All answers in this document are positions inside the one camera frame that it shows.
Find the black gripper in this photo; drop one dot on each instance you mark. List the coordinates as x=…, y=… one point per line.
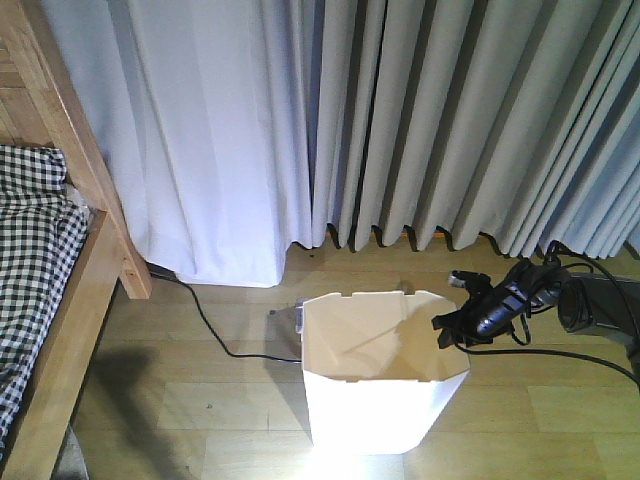
x=525, y=288

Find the white plastic trash bin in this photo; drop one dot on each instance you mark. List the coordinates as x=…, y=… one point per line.
x=375, y=378

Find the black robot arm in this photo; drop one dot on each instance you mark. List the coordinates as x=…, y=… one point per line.
x=587, y=304

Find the floor power outlet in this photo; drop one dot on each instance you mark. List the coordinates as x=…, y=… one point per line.
x=299, y=315

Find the white gray curtain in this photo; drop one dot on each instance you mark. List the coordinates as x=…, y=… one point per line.
x=234, y=129

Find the checkered black white bedding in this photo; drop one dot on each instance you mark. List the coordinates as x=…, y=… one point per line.
x=42, y=233

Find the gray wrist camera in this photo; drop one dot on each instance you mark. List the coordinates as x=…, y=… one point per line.
x=470, y=281

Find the wooden bed frame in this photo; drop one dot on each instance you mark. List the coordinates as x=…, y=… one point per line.
x=40, y=108

